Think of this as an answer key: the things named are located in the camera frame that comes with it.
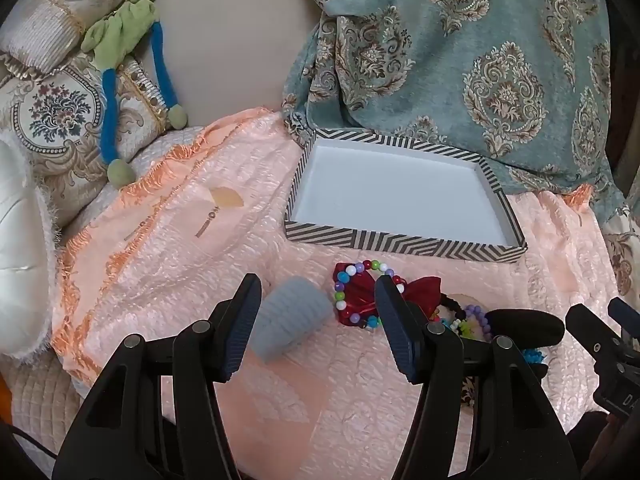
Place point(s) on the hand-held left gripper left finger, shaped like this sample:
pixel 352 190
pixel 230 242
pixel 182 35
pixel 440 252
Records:
pixel 240 330

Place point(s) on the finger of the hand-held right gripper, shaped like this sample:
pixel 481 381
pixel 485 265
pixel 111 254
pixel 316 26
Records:
pixel 592 340
pixel 625 315

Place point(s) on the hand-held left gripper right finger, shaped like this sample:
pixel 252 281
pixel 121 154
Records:
pixel 400 340

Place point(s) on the grey knit headband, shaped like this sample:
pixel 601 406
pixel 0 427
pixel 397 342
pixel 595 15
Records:
pixel 295 315

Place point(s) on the black scrunchie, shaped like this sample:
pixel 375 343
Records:
pixel 450 304

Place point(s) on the red bow hair clip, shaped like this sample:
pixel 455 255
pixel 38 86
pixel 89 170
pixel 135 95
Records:
pixel 357 295

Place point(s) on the black knit headband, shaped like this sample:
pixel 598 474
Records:
pixel 525 327

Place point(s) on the leopard print scrunchie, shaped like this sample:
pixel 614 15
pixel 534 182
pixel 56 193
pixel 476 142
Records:
pixel 471 392

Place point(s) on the black-white striped cardboard box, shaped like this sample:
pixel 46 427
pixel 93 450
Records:
pixel 400 195

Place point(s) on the person's right forearm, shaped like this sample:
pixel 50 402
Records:
pixel 595 445

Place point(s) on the beige damask cushion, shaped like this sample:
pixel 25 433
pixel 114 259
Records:
pixel 622 255

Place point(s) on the pink textured blanket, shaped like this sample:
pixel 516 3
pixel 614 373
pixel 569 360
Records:
pixel 200 270

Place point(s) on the white fringed pillow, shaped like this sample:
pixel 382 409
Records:
pixel 20 260

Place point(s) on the beige padded headboard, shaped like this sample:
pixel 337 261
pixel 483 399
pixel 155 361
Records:
pixel 225 50

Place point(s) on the ornate floral square cushion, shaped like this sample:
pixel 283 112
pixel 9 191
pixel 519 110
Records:
pixel 55 115

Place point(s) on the teal damask blanket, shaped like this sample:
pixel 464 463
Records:
pixel 450 60

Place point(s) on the green plush toy blue legs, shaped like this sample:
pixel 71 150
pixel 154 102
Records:
pixel 122 25

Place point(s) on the ornate bolster cushion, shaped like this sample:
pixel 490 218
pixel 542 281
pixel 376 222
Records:
pixel 55 15

